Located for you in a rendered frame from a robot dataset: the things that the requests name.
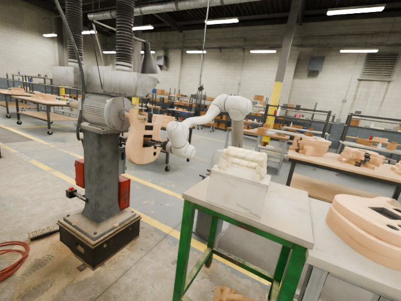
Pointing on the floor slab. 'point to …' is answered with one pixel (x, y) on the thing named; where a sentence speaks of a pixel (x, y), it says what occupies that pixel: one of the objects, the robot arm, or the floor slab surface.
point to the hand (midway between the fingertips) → (148, 141)
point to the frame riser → (92, 260)
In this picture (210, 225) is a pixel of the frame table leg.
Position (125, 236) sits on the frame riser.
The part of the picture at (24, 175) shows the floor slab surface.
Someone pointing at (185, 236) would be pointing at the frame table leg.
